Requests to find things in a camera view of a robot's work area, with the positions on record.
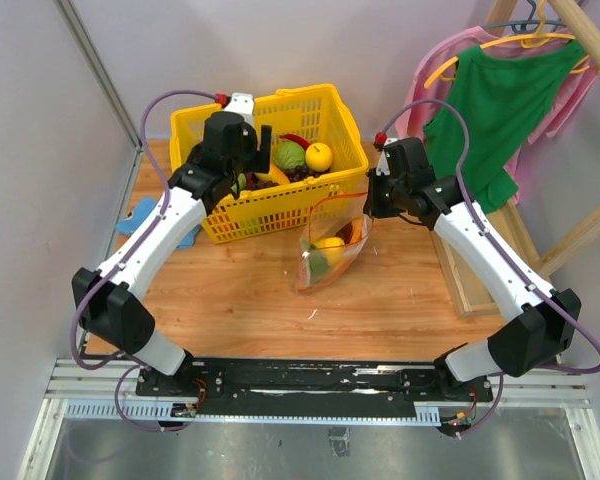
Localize papaya half slice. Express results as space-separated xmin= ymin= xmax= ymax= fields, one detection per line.
xmin=335 ymin=216 xmax=369 ymax=245

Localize yellow plastic basket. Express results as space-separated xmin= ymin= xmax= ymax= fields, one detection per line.
xmin=169 ymin=83 xmax=370 ymax=245

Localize clear zip top bag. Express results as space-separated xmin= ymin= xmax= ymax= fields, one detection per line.
xmin=294 ymin=192 xmax=373 ymax=294

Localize yellow lemon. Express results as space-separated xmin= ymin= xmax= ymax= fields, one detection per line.
xmin=312 ymin=237 xmax=346 ymax=266

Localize watermelon slice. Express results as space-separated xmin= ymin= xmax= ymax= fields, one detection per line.
xmin=296 ymin=240 xmax=331 ymax=291

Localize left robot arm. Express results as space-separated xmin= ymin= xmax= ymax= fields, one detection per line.
xmin=72 ymin=111 xmax=272 ymax=396

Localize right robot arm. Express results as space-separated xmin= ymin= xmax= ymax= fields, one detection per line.
xmin=364 ymin=134 xmax=581 ymax=400

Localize green tank top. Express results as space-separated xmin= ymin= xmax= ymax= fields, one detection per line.
xmin=445 ymin=40 xmax=585 ymax=214

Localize orange mango piece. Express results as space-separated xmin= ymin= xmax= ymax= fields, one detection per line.
xmin=255 ymin=163 xmax=290 ymax=185

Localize dark grape bunch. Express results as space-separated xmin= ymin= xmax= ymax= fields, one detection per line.
xmin=248 ymin=165 xmax=322 ymax=190

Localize red chili pepper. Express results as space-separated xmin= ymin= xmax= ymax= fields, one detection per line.
xmin=279 ymin=134 xmax=311 ymax=150

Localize yellow apple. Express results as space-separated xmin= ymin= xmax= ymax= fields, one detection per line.
xmin=305 ymin=142 xmax=333 ymax=173

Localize pink shirt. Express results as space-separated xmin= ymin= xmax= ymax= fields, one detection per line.
xmin=396 ymin=26 xmax=591 ymax=186

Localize blue cloth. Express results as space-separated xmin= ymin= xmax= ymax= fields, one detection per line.
xmin=115 ymin=197 xmax=201 ymax=250

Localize grey clothes hanger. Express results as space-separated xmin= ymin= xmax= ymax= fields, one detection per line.
xmin=482 ymin=0 xmax=565 ymax=35

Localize yellow clothes hanger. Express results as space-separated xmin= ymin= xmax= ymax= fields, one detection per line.
xmin=424 ymin=1 xmax=575 ymax=89

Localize wooden clothes rack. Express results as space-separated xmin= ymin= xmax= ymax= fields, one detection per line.
xmin=403 ymin=0 xmax=600 ymax=319

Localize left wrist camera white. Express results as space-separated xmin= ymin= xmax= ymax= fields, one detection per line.
xmin=224 ymin=92 xmax=255 ymax=127

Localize aluminium frame post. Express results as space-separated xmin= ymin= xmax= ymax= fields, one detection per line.
xmin=53 ymin=0 xmax=142 ymax=151

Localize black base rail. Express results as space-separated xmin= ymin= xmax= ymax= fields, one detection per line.
xmin=136 ymin=357 xmax=493 ymax=420

